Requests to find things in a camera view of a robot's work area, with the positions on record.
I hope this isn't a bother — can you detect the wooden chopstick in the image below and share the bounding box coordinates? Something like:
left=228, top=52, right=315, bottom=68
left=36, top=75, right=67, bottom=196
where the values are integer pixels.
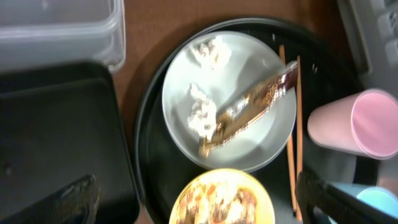
left=279, top=45, right=302, bottom=220
left=296, top=55, right=303, bottom=179

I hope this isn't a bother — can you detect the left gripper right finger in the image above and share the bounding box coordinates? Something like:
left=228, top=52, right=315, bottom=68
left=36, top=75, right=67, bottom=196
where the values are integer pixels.
left=295, top=172, right=397, bottom=224

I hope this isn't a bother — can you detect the left wooden chopstick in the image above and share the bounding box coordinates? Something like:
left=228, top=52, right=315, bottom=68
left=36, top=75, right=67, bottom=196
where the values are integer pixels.
left=279, top=45, right=302, bottom=220

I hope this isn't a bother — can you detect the grey dishwasher rack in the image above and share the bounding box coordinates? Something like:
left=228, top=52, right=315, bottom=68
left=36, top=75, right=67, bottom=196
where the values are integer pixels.
left=337, top=0, right=397, bottom=95

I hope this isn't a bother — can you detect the black rectangular tray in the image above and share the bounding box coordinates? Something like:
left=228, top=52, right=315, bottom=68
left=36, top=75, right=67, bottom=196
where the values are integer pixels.
left=1, top=62, right=140, bottom=223

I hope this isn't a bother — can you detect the round black tray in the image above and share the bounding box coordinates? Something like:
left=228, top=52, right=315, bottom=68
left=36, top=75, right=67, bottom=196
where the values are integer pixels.
left=133, top=17, right=379, bottom=223

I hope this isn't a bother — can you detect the white tissue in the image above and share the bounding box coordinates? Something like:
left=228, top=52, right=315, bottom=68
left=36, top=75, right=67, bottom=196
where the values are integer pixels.
left=187, top=83, right=217, bottom=141
left=190, top=36, right=232, bottom=70

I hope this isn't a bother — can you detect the brown gold snack wrapper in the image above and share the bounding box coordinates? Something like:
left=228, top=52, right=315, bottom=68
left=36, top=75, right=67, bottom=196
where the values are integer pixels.
left=199, top=61, right=298, bottom=158

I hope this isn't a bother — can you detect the right wooden chopstick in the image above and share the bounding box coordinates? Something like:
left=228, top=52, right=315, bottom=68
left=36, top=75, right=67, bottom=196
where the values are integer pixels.
left=296, top=55, right=303, bottom=179

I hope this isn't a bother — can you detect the blue cup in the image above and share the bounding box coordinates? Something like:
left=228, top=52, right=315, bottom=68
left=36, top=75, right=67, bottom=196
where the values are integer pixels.
left=313, top=182, right=398, bottom=224

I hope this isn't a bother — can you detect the pink cup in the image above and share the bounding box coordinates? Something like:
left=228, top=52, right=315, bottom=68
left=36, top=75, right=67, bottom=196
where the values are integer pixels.
left=307, top=89, right=397, bottom=160

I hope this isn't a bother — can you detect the yellow bowl with food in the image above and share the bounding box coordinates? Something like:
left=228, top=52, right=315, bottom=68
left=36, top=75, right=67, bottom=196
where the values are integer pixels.
left=169, top=169, right=275, bottom=224

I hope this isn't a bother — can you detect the clear plastic bin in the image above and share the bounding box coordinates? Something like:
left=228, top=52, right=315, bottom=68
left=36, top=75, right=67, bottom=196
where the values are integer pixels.
left=1, top=0, right=126, bottom=72

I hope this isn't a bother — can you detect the grey plate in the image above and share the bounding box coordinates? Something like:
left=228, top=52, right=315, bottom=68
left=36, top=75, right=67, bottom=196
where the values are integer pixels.
left=162, top=31, right=296, bottom=172

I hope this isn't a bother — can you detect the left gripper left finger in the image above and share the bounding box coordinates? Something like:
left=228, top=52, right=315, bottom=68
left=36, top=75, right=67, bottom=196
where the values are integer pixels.
left=1, top=174, right=100, bottom=224

